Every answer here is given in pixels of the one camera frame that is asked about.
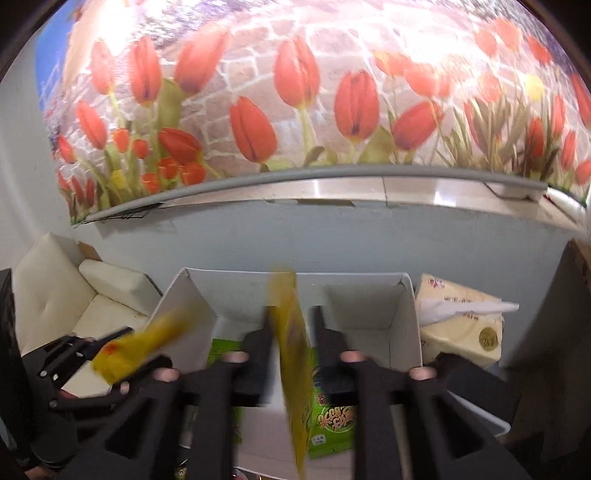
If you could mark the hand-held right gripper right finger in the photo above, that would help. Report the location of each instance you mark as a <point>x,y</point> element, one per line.
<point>330,364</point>

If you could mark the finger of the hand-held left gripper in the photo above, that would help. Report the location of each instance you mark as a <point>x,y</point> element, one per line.
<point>69,353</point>
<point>87,401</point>

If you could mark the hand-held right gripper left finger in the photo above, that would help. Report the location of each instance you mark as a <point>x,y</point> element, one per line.
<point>256,364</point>

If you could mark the yellow snack packet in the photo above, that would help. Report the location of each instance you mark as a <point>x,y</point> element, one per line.
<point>134,350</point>
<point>291,360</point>

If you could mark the bright green snack packet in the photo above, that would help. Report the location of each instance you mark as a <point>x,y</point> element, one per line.
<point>332,415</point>
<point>221,350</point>

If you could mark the white cardboard box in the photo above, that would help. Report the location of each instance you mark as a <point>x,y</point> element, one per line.
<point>369,304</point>

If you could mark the white leather sofa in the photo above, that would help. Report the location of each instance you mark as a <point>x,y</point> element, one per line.
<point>69,295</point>

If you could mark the black board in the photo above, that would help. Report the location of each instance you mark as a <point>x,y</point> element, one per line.
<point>8,332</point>

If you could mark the cream tissue pack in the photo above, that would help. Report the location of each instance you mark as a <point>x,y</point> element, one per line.
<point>461,332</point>

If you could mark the grey wall rail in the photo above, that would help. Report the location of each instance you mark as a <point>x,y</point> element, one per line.
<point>323,187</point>

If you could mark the tulip wall poster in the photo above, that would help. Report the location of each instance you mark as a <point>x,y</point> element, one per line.
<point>295,87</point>

